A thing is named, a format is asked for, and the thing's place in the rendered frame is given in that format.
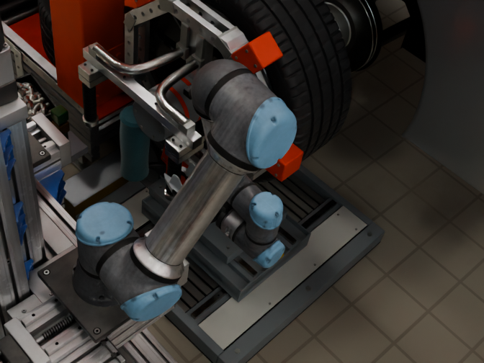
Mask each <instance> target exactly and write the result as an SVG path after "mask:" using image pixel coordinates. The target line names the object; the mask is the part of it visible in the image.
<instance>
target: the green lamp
mask: <svg viewBox="0 0 484 363"><path fill-rule="evenodd" d="M50 114H51V119H52V120H53V121H55V122H56V123H57V124H58V125H60V124H62V123H64V122H65V121H67V120H68V119H69V118H68V110H67V109H66V108H65V107H63V106H62V105H61V104H59V105H58V106H57V107H54V108H52V109H51V110H50Z"/></svg>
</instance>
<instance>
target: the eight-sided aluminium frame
mask: <svg viewBox="0 0 484 363"><path fill-rule="evenodd" d="M167 12H169V13H171V14H172V15H174V16H175V17H176V18H177V19H178V20H180V21H181V22H184V23H185V24H186V25H188V26H189V28H190V29H191V30H193V31H194V32H196V33H197V34H200V35H201V36H202V37H204V38H205V40H206V41H208V42H209V43H210V44H211V45H213V46H214V47H215V48H217V49H218V50H219V51H220V53H221V54H222V56H223V58H224V59H229V60H233V59H232V57H231V55H232V54H233V52H235V51H236V50H238V49H239V48H241V47H243V46H244V45H245V44H247V43H249V41H248V40H247V39H246V37H245V35H244V33H243V32H242V31H240V30H239V29H238V27H237V26H233V25H232V24H231V23H230V22H228V21H227V20H225V19H224V18H222V17H221V16H220V15H219V14H217V13H216V12H214V11H213V10H211V8H209V7H208V6H206V5H205V4H203V3H202V2H201V1H200V0H155V1H152V2H151V3H148V4H146V5H144V6H141V7H136V8H134V9H132V10H130V11H129V12H128V13H126V14H125V20H124V22H123V23H124V24H125V63H127V64H139V63H144V62H146V61H148V57H149V33H150V19H153V18H155V17H158V16H160V15H162V14H165V13H167ZM128 75H129V76H130V77H132V78H133V79H134V80H135V81H137V82H138V83H139V84H140V85H141V86H142V87H143V88H145V89H146V90H149V89H151V88H153V87H154V86H156V82H155V81H154V79H153V77H152V75H151V72H150V71H149V72H146V73H142V74H136V75H130V74H128ZM254 75H255V76H256V77H257V78H258V79H259V80H260V81H261V82H262V83H263V84H264V85H265V86H267V84H266V82H265V79H264V77H263V75H262V73H261V71H258V72H257V73H255V74H254ZM267 87H268V86H267ZM205 151H206V149H204V148H203V149H202V150H200V151H198V152H197V153H195V154H194V155H193V156H190V157H189V158H188V159H186V160H185V161H184V162H185V163H186V164H187V165H190V163H193V164H194V165H197V163H198V162H199V160H200V159H201V157H202V156H203V154H204V153H205ZM265 171H266V169H259V170H258V171H257V172H254V173H248V174H246V175H247V176H248V178H249V179H250V180H251V181H253V180H254V179H256V178H257V177H258V176H260V175H261V174H263V173H264V172H265Z"/></svg>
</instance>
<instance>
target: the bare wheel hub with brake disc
mask: <svg viewBox="0 0 484 363"><path fill-rule="evenodd" d="M324 1H325V4H327V5H328V7H329V9H330V13H332V14H333V16H334V20H335V21H336V22H337V24H338V26H339V30H340V31H341V34H342V36H343V37H342V38H343V39H344V42H345V47H346V49H347V52H348V57H349V61H350V67H351V72H354V71H357V70H359V69H360V68H361V67H363V66H365V65H366V64H368V63H369V62H370V60H371V59H372V57H373V56H374V54H375V51H376V49H377V43H378V28H377V21H376V18H375V14H374V12H373V10H372V7H371V6H370V4H369V2H368V0H324Z"/></svg>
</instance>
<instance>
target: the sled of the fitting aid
mask: <svg viewBox="0 0 484 363"><path fill-rule="evenodd" d="M165 210H166V209H165V208H164V207H163V206H162V205H161V204H160V203H158V202H157V201H156V200H155V199H154V198H153V197H152V196H150V195H148V196H147V197H146V198H144V199H143V200H142V213H143V214H144V215H145V216H146V217H147V218H148V219H149V220H150V221H151V222H152V223H153V224H154V225H156V223H157V222H158V220H159V219H160V217H161V216H162V215H163V213H164V212H165ZM310 234H311V233H310V232H309V231H308V230H306V229H305V228H304V227H303V226H301V224H299V223H298V222H297V221H296V220H295V219H293V218H292V217H291V216H290V215H288V214H287V215H286V218H285V219H284V220H283V221H282V222H281V223H280V225H279V230H278V233H277V239H279V240H280V241H281V242H282V243H283V244H284V247H285V249H284V253H283V254H282V256H281V258H280V259H279V260H278V261H277V262H276V263H275V264H274V265H273V266H271V267H269V268H263V267H262V266H260V265H259V264H258V263H256V262H255V261H253V259H252V258H251V257H250V256H249V255H248V254H246V253H245V252H242V253H241V254H239V255H238V256H237V257H235V258H234V260H232V261H231V262H229V263H228V264H226V263H224V262H223V261H222V260H221V259H220V258H219V257H218V256H216V255H215V254H214V253H213V252H212V251H211V250H210V249H209V248H208V247H206V245H205V244H204V243H203V242H201V241H200V240H198V241H197V242H196V244H195V245H194V247H193V248H192V250H191V251H190V252H189V253H188V255H187V256H188V257H189V258H190V259H192V260H193V261H194V262H195V263H196V264H197V265H198V266H199V267H200V268H201V269H203V270H204V271H205V272H206V273H207V274H208V275H209V276H210V277H211V278H212V279H214V280H215V281H216V282H217V283H218V284H219V285H220V286H221V287H222V288H223V289H224V290H225V291H226V292H227V293H228V294H229V295H230V296H231V297H232V298H233V299H235V300H236V301H237V302H238V303H239V302H240V301H241V300H242V299H243V298H244V297H245V296H247V295H248V294H249V293H250V292H252V291H253V290H254V289H256V288H257V287H258V286H259V285H260V284H261V283H262V282H264V281H265V280H266V279H267V278H269V277H270V276H271V275H272V274H273V273H275V272H276V271H277V270H278V269H279V268H280V267H282V266H283V265H284V264H286V263H287V262H288V261H289V260H290V259H291V258H292V257H293V256H295V255H296V254H297V253H299V252H300V251H301V250H302V249H304V248H305V247H306V246H307V244H308V241H309V238H310Z"/></svg>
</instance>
